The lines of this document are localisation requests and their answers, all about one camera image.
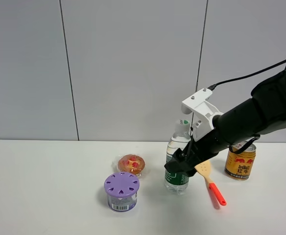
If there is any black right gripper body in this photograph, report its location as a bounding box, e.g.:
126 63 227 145
173 130 228 165

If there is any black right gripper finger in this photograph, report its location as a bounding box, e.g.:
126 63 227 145
182 163 197 177
164 159 190 174

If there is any clear water bottle green label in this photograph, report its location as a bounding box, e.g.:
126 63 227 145
165 119 191 195

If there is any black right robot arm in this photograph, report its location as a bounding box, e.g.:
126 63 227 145
165 60 286 177

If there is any wrapped fruit pastry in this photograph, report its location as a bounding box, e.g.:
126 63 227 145
112 154 145 177

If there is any gold Red Bull can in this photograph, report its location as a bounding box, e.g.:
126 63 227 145
224 141 256 181

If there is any purple air freshener jar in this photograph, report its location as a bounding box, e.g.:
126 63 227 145
104 172 140 212

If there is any wooden spatula orange handle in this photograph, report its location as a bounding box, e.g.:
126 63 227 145
194 160 227 206

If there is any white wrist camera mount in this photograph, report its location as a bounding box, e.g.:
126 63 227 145
181 88 223 141

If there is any black camera cable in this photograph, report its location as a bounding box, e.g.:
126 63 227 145
208 52 286 91

